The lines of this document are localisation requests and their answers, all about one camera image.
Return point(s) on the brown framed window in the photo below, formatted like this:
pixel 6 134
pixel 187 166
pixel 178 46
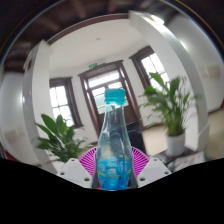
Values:
pixel 61 100
pixel 155 65

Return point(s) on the clear blue water bottle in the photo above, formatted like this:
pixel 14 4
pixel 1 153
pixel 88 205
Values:
pixel 113 156

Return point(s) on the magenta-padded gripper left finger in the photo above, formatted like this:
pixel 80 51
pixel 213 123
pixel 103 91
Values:
pixel 74 171

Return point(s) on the brown glazed double door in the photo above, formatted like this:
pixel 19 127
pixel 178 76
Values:
pixel 100 86

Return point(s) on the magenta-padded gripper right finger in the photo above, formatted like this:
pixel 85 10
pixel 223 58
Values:
pixel 154 171

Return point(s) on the green exit sign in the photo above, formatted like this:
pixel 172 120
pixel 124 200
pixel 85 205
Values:
pixel 92 65

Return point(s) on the slender-leaf plant in white pot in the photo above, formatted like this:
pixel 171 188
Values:
pixel 173 103

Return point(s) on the broad-leaf plant in white pot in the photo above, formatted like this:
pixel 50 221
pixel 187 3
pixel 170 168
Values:
pixel 61 140

